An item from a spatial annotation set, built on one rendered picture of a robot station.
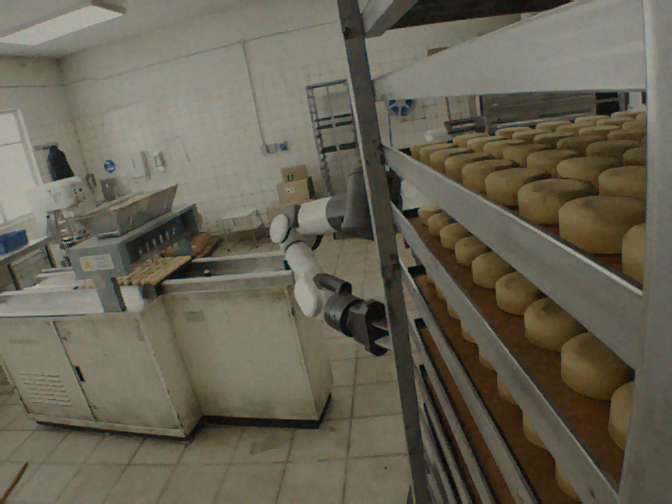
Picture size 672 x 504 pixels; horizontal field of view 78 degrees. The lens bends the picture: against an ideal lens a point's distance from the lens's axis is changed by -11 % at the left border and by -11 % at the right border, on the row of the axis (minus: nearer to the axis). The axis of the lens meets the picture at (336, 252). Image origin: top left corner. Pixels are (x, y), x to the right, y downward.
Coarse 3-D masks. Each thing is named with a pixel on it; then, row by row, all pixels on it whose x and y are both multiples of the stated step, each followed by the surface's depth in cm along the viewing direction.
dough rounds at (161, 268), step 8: (184, 256) 254; (152, 264) 250; (160, 264) 248; (168, 264) 244; (176, 264) 242; (136, 272) 241; (144, 272) 239; (152, 272) 237; (160, 272) 235; (168, 272) 234; (88, 280) 244; (120, 280) 232; (128, 280) 230; (136, 280) 227; (144, 280) 225; (152, 280) 223; (80, 288) 237; (88, 288) 236
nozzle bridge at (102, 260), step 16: (176, 208) 256; (192, 208) 259; (144, 224) 228; (160, 224) 229; (176, 224) 256; (192, 224) 262; (96, 240) 214; (112, 240) 206; (128, 240) 205; (176, 240) 247; (80, 256) 205; (96, 256) 203; (112, 256) 200; (128, 256) 216; (144, 256) 220; (176, 256) 274; (80, 272) 209; (96, 272) 206; (112, 272) 204; (128, 272) 203; (96, 288) 210; (112, 288) 207; (112, 304) 211
